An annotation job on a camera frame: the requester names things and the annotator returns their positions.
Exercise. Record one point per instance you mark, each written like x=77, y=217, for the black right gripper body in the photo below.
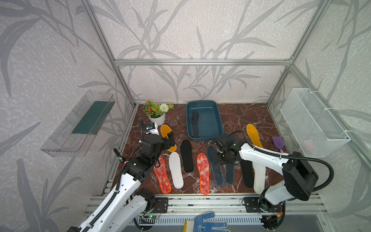
x=221, y=158

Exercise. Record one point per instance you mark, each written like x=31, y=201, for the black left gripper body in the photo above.
x=165, y=145

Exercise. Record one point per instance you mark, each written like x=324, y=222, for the red orange-edged insole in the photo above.
x=161, y=174
x=204, y=172

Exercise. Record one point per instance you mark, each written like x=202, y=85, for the dark grey fuzzy insole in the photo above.
x=195, y=124

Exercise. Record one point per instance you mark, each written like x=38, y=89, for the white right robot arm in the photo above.
x=299, y=177

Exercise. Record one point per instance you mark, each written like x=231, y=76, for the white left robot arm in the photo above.
x=127, y=200

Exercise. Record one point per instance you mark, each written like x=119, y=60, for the teal plastic storage box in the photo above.
x=210, y=123

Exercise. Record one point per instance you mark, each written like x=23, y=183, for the yellow fuzzy insole left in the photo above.
x=164, y=130

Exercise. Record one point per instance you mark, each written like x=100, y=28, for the yellow fuzzy insole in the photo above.
x=164, y=130
x=254, y=135

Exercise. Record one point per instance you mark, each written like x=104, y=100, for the white insole left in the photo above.
x=175, y=169

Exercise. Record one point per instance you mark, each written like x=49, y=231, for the white insole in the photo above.
x=175, y=169
x=259, y=177

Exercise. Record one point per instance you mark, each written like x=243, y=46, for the black insole left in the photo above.
x=186, y=153

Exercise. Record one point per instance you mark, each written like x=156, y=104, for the black insole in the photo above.
x=247, y=173
x=186, y=153

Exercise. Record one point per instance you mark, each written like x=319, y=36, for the yellow fuzzy insole right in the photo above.
x=254, y=135

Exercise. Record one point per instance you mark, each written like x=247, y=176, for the potted artificial plant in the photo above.
x=157, y=112

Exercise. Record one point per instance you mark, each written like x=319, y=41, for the black insole right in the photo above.
x=247, y=173

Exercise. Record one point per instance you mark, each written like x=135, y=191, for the white insole right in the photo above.
x=259, y=177

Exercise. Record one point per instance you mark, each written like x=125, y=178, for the blue white work glove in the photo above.
x=205, y=223

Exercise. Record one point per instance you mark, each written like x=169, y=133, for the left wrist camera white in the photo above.
x=152, y=128

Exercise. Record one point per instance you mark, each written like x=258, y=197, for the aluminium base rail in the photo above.
x=233, y=204

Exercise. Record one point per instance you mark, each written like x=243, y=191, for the white wire mesh basket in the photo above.
x=314, y=127

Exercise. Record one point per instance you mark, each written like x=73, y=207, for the clear acrylic wall shelf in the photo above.
x=77, y=132

